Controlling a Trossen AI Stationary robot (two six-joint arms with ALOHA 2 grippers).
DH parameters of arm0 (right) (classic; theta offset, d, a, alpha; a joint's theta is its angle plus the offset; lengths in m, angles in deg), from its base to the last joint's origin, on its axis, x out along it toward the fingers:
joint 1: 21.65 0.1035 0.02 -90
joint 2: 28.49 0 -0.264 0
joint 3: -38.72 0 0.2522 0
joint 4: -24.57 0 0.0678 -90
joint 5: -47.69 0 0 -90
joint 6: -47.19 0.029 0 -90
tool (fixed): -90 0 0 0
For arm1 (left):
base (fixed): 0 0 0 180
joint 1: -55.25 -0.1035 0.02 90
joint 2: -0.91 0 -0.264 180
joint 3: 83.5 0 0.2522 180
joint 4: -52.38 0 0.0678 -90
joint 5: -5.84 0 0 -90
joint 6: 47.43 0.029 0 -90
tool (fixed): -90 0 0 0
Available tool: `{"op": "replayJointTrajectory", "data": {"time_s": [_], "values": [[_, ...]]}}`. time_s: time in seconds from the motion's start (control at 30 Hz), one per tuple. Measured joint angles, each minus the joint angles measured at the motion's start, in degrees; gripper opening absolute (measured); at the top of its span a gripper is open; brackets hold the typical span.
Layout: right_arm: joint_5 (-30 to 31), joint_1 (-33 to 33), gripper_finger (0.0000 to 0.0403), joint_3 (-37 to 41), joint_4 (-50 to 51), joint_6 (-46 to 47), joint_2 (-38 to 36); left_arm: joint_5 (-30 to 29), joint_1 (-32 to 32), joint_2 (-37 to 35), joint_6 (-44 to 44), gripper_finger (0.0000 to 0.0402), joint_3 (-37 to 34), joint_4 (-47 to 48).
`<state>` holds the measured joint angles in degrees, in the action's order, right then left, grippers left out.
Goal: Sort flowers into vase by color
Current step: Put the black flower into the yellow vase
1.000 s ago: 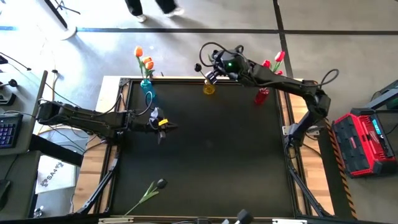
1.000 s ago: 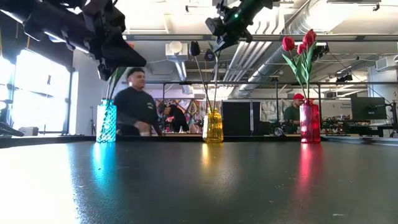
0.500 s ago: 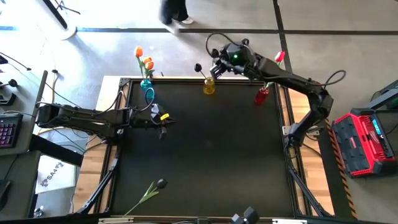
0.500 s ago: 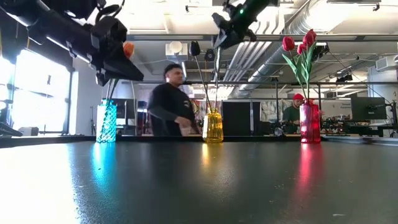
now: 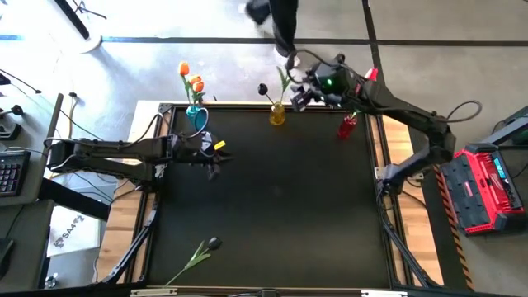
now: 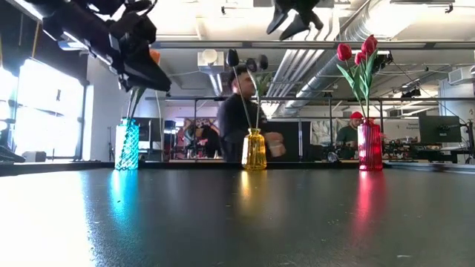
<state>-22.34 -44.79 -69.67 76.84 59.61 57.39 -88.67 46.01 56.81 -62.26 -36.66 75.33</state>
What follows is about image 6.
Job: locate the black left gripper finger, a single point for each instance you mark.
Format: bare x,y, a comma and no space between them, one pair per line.
128,82
152,76

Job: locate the grey overhead beam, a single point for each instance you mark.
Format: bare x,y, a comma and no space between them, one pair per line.
408,45

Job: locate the black stage light cluster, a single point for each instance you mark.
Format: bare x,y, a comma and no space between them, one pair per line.
384,61

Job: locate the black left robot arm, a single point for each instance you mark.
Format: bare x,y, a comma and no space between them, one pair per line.
74,26

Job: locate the black ceiling spotlight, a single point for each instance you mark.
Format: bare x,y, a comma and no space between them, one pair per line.
251,65

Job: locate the blue glass vase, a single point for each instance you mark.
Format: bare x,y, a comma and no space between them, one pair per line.
127,146

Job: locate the silver spiral air duct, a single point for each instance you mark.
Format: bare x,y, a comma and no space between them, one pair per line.
319,78

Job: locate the white wall unit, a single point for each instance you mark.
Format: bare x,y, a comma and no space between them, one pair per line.
460,75

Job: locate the black metal rack frame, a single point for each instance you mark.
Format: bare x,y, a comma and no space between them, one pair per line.
308,99

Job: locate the red glass vase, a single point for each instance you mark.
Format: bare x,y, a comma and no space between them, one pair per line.
370,146

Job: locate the white ceiling light strip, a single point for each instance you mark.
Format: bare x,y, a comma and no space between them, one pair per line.
67,45

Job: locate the black monitor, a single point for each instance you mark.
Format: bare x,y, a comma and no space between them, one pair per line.
439,129

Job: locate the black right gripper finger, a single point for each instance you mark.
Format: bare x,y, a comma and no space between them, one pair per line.
297,27
278,18

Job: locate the person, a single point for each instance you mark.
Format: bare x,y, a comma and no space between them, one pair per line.
349,135
209,142
234,118

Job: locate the black partition panel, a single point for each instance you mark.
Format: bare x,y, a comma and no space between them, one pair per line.
297,141

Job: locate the bright window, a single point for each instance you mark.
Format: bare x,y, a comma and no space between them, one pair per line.
48,111

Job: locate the grey box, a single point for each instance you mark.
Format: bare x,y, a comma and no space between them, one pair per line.
34,157

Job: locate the colourful patchwork quilt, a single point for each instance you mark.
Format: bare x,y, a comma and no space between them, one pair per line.
185,130

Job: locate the white ceiling unit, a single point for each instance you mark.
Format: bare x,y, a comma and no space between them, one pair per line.
210,59

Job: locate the yellow glass vase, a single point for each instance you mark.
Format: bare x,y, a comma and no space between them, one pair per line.
254,150

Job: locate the black table frame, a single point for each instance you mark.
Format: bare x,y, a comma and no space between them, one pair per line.
74,165

